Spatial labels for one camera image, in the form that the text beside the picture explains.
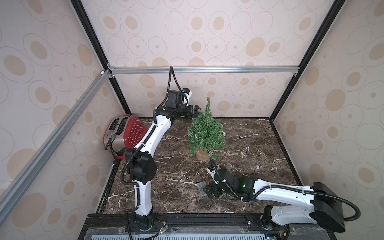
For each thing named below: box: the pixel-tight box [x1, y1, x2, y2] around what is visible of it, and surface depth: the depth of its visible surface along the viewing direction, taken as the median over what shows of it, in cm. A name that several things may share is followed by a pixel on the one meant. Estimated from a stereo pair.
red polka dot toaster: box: [103, 114, 148, 155], surface depth 92 cm
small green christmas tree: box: [187, 96, 226, 161], surface depth 78 cm
